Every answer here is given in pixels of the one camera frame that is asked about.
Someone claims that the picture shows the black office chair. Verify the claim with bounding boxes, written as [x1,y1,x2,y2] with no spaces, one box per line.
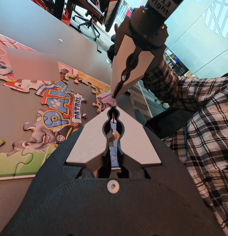
[72,0,104,42]

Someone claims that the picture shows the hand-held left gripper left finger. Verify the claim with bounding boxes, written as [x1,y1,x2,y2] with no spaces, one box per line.
[66,107,114,178]

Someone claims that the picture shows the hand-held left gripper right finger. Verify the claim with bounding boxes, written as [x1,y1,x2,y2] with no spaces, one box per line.
[114,107,162,178]

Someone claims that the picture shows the person's right forearm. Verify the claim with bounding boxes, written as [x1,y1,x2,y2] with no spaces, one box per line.
[142,55,228,111]

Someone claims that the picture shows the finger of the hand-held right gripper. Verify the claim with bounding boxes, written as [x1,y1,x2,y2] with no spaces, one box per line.
[111,35,138,98]
[114,50,155,98]

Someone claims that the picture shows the partly assembled cartoon jigsaw puzzle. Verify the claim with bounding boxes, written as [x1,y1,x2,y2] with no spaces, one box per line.
[0,32,123,181]

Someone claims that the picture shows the red storage crate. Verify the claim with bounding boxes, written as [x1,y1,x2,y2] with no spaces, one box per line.
[61,7,70,26]

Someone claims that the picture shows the person's plaid shirt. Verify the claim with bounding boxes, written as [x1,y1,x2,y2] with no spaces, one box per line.
[162,88,228,236]

